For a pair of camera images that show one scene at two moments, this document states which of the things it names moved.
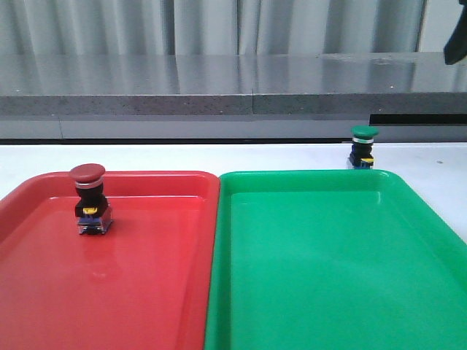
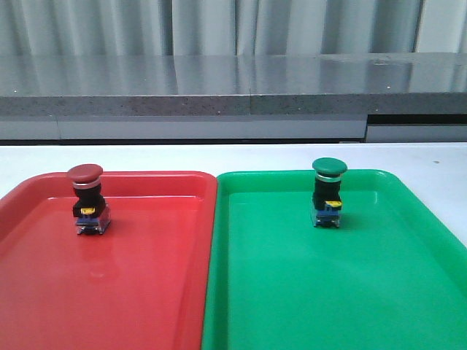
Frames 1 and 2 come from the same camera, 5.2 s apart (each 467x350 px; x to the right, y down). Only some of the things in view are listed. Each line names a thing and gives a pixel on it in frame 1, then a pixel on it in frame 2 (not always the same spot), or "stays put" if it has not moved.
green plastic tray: (332, 259) stays put
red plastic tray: (144, 284) stays put
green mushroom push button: (360, 157) -> (326, 197)
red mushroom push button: (92, 209) stays put
